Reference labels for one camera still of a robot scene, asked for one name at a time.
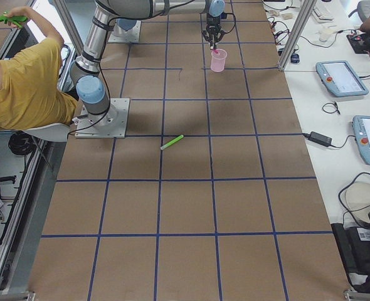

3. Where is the person in yellow shirt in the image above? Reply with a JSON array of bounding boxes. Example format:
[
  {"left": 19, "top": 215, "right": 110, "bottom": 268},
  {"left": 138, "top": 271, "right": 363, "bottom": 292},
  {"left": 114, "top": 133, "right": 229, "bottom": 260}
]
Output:
[{"left": 0, "top": 6, "right": 77, "bottom": 130}]

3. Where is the white chair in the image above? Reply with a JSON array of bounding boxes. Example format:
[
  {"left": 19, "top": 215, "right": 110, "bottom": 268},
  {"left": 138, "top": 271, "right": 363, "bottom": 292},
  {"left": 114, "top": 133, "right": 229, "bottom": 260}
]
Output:
[{"left": 19, "top": 122, "right": 71, "bottom": 176}]

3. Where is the green handled grabber tool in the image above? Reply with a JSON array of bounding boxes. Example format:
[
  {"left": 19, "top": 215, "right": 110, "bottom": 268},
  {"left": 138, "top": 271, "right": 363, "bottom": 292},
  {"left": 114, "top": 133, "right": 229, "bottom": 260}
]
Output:
[{"left": 0, "top": 12, "right": 28, "bottom": 28}]

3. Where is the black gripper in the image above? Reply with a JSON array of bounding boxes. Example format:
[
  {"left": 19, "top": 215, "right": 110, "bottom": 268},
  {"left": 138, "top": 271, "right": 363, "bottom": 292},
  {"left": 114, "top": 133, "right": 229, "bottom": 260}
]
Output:
[{"left": 202, "top": 14, "right": 225, "bottom": 49}]

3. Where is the black power adapter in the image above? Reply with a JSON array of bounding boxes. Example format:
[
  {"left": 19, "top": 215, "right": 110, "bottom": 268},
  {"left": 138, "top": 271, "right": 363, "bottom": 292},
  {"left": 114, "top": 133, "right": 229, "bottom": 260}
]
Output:
[{"left": 302, "top": 131, "right": 332, "bottom": 147}]

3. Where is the aluminium frame post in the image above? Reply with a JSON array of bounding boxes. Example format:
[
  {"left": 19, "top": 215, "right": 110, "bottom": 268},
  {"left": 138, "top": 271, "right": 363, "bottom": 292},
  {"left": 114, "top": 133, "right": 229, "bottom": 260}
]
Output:
[{"left": 278, "top": 0, "right": 317, "bottom": 71}]

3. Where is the black box with label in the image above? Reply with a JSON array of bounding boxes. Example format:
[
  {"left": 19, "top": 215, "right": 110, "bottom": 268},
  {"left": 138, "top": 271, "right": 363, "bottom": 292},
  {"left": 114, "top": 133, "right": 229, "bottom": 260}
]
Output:
[{"left": 331, "top": 223, "right": 370, "bottom": 293}]

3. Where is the upper teach pendant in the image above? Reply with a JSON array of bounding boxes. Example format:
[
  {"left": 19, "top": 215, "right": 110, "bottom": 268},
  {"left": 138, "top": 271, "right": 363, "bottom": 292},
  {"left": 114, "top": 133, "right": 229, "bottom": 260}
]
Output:
[{"left": 315, "top": 61, "right": 369, "bottom": 97}]

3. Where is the small black cable loop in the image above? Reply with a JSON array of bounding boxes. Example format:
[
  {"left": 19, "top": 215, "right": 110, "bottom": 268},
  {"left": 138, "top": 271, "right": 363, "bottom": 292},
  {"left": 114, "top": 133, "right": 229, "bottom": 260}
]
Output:
[{"left": 322, "top": 101, "right": 341, "bottom": 115}]

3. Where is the pink mesh cup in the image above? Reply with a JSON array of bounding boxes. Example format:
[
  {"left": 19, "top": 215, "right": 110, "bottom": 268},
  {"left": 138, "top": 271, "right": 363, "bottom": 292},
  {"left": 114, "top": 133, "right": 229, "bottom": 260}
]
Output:
[{"left": 210, "top": 49, "right": 228, "bottom": 73}]

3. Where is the green highlighter pen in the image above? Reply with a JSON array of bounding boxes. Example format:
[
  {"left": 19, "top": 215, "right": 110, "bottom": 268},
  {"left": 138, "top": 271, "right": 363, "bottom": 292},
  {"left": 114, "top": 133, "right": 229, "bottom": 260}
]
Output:
[{"left": 160, "top": 134, "right": 184, "bottom": 151}]

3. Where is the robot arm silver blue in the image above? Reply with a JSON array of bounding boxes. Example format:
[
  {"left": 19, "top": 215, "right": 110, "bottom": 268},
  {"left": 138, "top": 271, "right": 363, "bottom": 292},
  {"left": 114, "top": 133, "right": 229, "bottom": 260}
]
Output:
[
  {"left": 70, "top": 1, "right": 225, "bottom": 128},
  {"left": 117, "top": 13, "right": 236, "bottom": 53}
]

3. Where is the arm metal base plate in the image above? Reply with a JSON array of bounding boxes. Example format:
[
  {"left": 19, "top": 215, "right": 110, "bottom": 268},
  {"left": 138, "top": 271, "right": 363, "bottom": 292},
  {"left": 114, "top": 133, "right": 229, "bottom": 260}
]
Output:
[
  {"left": 108, "top": 19, "right": 141, "bottom": 44},
  {"left": 74, "top": 98, "right": 130, "bottom": 139}
]

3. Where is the white keyboard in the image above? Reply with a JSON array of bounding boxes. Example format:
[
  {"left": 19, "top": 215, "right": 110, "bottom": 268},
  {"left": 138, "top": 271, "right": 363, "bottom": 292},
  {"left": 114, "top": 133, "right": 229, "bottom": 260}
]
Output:
[{"left": 311, "top": 1, "right": 334, "bottom": 23}]

